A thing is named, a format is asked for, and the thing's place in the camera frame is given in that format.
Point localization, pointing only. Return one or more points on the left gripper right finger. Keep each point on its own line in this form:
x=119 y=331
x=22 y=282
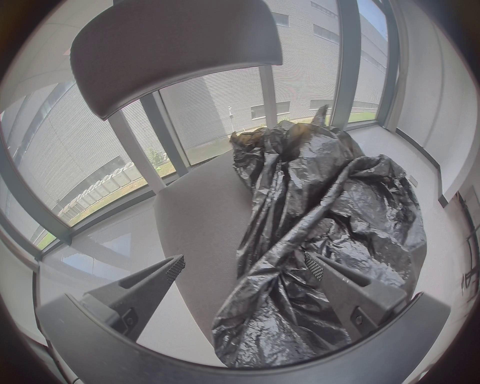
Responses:
x=348 y=307

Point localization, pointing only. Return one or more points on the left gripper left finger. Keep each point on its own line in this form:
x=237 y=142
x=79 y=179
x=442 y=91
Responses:
x=138 y=303

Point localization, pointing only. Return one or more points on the black plastic bag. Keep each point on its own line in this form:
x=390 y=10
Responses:
x=300 y=210

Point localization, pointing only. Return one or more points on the grey padded white-framed chair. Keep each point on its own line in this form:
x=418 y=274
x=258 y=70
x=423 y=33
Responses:
x=202 y=210

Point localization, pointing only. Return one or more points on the window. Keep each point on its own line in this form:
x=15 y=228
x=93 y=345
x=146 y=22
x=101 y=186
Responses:
x=347 y=56

